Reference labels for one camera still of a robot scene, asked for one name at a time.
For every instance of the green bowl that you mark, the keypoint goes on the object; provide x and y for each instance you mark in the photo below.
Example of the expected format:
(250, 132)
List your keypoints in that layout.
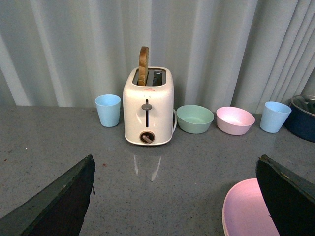
(194, 119)

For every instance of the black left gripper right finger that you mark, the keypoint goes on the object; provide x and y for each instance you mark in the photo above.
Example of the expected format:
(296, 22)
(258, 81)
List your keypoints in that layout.
(290, 199)

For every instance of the toasted bread slice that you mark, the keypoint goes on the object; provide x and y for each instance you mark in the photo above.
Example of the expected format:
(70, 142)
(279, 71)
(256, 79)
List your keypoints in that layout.
(143, 66)

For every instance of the light blue cup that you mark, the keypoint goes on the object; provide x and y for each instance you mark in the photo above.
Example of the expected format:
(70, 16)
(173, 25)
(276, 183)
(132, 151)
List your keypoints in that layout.
(108, 108)
(274, 115)

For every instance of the pink plate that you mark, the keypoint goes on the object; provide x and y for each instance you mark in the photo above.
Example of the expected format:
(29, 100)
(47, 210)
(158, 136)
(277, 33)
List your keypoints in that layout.
(245, 213)

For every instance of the light blue cup left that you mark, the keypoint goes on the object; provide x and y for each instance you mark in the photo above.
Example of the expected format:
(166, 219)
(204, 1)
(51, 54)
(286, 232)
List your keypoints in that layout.
(108, 108)

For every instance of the light blue cup right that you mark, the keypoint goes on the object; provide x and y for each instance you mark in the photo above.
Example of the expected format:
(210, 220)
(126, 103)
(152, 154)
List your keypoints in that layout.
(274, 115)

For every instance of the grey curtain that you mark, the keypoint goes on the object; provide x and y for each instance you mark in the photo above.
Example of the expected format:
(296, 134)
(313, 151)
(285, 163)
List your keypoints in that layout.
(239, 53)

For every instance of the glass pot lid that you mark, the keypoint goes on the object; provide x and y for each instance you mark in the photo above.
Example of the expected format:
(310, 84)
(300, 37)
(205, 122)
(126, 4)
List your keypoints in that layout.
(305, 103)

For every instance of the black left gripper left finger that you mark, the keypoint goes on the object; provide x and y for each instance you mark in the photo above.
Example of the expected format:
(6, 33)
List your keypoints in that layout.
(57, 210)

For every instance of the dark blue saucepan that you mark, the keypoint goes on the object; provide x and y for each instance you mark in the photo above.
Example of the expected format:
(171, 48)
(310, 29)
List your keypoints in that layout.
(301, 124)

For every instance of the pink bowl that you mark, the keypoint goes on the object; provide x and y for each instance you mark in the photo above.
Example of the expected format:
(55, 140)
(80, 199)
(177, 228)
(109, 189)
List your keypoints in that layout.
(234, 121)

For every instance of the cream toaster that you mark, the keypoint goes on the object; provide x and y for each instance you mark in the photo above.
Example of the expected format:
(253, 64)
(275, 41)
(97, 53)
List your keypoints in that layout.
(149, 114)

